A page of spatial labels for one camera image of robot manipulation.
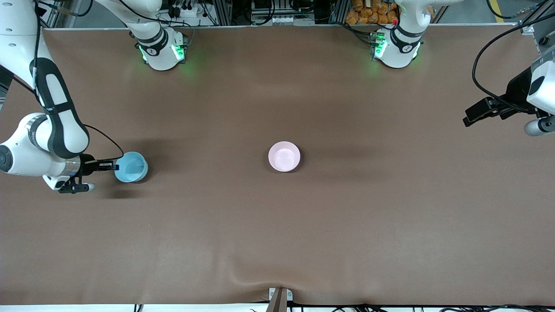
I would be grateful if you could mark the brown table mat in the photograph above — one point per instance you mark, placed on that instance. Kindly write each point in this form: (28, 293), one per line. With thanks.
(277, 225)

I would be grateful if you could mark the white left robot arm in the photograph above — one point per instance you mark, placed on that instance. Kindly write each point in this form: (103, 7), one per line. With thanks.
(401, 52)

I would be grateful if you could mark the pink bowl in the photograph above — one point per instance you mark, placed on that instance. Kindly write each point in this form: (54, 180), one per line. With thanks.
(284, 157)

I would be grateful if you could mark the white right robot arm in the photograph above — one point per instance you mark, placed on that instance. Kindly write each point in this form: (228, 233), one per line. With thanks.
(21, 147)

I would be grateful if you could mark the blue bowl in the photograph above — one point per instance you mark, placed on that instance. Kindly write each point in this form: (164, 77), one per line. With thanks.
(132, 169)

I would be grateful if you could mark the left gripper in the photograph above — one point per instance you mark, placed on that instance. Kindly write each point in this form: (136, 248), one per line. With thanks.
(516, 93)

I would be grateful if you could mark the orange snack packets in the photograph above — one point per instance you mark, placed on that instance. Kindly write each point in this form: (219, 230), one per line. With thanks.
(368, 13)

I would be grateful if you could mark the metal table edge bracket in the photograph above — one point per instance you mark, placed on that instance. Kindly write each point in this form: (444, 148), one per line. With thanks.
(279, 301)

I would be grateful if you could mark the white power strip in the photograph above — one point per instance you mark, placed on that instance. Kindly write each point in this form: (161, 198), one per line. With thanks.
(282, 20)

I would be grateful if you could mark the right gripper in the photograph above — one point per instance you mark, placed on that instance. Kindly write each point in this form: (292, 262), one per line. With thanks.
(87, 166)

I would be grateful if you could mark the power strip with black plugs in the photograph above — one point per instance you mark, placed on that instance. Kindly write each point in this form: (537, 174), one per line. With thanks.
(184, 11)

